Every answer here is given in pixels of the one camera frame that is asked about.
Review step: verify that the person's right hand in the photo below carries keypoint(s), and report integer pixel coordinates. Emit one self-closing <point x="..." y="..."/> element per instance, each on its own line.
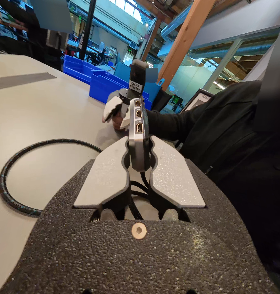
<point x="116" y="121"/>

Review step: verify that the person in black sleeve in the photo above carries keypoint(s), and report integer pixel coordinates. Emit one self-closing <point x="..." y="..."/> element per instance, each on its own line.
<point x="234" y="160"/>

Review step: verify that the small green-lit screen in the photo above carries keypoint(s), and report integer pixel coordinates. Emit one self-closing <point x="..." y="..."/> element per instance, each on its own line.
<point x="177" y="101"/>

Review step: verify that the framed poster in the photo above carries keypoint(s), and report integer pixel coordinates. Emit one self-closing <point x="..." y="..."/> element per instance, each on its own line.
<point x="199" y="98"/>

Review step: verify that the thick wooden post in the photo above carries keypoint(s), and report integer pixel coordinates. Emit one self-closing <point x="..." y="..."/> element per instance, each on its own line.
<point x="186" y="41"/>

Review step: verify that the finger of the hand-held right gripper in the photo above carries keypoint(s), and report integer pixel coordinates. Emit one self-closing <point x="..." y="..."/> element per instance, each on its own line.
<point x="111" y="105"/>
<point x="126" y="121"/>

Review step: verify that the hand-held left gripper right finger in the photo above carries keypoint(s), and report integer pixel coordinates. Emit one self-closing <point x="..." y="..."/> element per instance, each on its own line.
<point x="174" y="179"/>

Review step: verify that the blue plastic bin with tab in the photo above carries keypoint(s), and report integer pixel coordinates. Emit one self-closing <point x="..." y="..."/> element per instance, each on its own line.
<point x="154" y="94"/>

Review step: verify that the silver multiport hub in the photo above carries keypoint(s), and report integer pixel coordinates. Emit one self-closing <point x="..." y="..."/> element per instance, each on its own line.
<point x="136" y="147"/>

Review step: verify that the black pole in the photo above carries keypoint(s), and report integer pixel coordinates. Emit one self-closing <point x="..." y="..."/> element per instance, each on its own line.
<point x="87" y="29"/>

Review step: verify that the person's right forearm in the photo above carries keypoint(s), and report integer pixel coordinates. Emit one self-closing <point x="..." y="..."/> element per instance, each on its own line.
<point x="167" y="124"/>

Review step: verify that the thin wooden post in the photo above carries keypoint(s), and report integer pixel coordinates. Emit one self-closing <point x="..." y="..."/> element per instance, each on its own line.
<point x="152" y="36"/>

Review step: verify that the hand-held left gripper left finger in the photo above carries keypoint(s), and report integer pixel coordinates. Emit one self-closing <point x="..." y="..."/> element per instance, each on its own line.
<point x="105" y="176"/>

